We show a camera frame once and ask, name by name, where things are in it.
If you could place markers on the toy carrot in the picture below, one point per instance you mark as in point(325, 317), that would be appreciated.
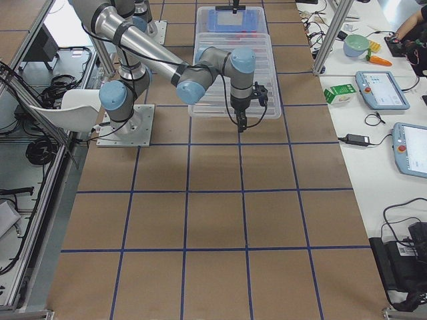
point(377, 60)

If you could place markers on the lower teach pendant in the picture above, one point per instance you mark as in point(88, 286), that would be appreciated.
point(409, 145)

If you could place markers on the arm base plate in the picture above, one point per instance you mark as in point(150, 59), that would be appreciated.
point(135, 133)
point(157, 30)

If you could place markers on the clear plastic box lid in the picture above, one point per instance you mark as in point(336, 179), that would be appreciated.
point(254, 61)

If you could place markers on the red blocks in box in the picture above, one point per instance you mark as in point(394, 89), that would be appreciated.
point(240, 38)

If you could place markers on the blue plastic tray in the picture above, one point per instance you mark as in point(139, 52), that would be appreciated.
point(247, 20)

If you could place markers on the teach pendant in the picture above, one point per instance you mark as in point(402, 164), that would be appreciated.
point(380, 90)
point(409, 145)

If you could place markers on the white plastic chair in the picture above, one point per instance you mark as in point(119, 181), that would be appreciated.
point(79, 110)

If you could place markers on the yellow toy corn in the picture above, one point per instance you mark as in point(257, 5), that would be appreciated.
point(374, 47)

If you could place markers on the green and blue bowl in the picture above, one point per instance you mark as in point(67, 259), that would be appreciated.
point(355, 45)

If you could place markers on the person's forearm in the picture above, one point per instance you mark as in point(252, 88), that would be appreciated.
point(414, 20)

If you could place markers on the black device with cables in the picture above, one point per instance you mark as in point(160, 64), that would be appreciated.
point(402, 262)

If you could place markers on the clear plastic storage box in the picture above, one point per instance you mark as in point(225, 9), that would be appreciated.
point(201, 21)

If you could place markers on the black power adapter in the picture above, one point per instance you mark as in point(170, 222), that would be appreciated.
point(357, 140)

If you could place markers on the green white carton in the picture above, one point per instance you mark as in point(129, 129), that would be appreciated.
point(339, 93)

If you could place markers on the aluminium frame post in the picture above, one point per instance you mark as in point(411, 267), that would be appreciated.
point(333, 30)

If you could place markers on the upper teach pendant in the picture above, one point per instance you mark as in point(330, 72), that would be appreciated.
point(380, 90)

